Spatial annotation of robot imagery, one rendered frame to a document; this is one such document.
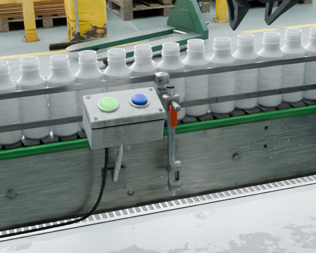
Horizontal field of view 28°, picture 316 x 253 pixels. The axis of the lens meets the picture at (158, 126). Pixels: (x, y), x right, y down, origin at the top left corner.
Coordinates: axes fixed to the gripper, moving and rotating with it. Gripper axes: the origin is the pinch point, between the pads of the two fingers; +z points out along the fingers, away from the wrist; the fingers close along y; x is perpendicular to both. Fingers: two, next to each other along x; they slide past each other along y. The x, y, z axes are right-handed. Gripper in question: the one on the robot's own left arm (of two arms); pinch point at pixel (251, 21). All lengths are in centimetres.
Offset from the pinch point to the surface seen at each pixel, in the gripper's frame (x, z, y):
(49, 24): -429, 374, -68
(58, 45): -352, 332, -59
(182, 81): -17.2, 30.9, 0.0
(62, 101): -17.8, 31.7, 25.8
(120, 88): -17.7, 30.5, 13.7
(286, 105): -11.4, 38.6, -25.0
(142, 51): -22.4, 25.6, 8.0
